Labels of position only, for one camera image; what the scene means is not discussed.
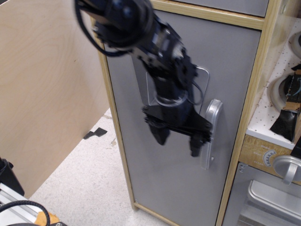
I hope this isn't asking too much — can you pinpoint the silver freezer door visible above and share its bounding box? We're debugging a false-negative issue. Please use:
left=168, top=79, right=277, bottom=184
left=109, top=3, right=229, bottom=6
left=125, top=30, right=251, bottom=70
left=179, top=0, right=269, bottom=17

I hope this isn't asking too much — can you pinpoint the white speckled countertop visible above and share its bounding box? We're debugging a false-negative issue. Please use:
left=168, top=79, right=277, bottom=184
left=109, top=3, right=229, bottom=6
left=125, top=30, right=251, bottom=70
left=246, top=18, right=301, bottom=150

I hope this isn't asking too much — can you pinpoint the plywood side board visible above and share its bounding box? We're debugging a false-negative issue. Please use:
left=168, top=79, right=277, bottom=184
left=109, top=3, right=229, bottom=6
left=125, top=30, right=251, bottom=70
left=0, top=0, right=109, bottom=198

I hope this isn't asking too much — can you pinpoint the silver oven door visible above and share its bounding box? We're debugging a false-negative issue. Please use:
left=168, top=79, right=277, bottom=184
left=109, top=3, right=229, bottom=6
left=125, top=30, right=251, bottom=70
left=222, top=163, right=301, bottom=226

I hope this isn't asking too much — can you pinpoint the orange tape piece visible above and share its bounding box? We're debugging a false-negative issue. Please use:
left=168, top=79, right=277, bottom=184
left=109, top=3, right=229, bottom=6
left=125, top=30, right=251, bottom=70
left=34, top=212, right=60, bottom=226

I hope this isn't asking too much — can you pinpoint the black braided cable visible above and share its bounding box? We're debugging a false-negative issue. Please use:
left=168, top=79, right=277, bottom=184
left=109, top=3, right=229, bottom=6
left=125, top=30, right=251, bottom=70
left=0, top=200, right=51, bottom=226

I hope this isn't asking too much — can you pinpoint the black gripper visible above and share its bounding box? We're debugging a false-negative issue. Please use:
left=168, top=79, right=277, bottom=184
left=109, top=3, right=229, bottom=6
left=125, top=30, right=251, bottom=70
left=142, top=93, right=212, bottom=157

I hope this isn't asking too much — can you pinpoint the silver ice dispenser panel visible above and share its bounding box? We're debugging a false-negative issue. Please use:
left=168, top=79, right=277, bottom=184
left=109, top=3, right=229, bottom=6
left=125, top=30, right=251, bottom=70
left=133, top=59, right=210, bottom=113

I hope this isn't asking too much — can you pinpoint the aluminium rail base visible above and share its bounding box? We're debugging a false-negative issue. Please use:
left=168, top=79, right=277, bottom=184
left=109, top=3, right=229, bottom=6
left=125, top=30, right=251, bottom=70
left=0, top=182, right=65, bottom=226

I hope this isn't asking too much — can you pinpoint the silver oven door handle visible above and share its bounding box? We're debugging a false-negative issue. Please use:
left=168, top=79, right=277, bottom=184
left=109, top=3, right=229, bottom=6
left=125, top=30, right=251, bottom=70
left=247, top=180, right=301, bottom=222

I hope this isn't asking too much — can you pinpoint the silver fridge door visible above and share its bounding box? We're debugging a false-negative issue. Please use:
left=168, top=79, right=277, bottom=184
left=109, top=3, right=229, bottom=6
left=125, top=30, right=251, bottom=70
left=108, top=11, right=261, bottom=226

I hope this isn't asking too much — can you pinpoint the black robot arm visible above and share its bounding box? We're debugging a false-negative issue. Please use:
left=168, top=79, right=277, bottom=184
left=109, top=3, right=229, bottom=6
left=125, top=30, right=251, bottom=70
left=74, top=0, right=212, bottom=157

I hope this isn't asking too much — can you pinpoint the silver fridge door handle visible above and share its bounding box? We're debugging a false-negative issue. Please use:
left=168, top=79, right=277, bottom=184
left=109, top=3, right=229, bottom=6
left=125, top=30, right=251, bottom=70
left=200, top=99, right=223, bottom=170

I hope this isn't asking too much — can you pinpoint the black tape scrap on floor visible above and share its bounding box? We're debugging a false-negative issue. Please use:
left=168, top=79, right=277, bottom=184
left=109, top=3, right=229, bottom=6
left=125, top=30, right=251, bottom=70
left=83, top=128, right=107, bottom=140

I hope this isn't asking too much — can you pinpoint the black box at left edge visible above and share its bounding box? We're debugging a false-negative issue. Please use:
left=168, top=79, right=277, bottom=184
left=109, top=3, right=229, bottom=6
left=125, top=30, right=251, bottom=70
left=0, top=158, right=25, bottom=196

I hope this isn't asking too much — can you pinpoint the wooden toy kitchen cabinet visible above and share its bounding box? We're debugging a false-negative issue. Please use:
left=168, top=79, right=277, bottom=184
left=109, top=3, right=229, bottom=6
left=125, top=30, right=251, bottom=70
left=100, top=0, right=301, bottom=226

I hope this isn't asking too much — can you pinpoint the silver oven knob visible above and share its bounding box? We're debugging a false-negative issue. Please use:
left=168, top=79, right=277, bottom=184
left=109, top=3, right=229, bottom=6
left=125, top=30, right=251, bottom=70
left=273, top=155, right=301, bottom=185

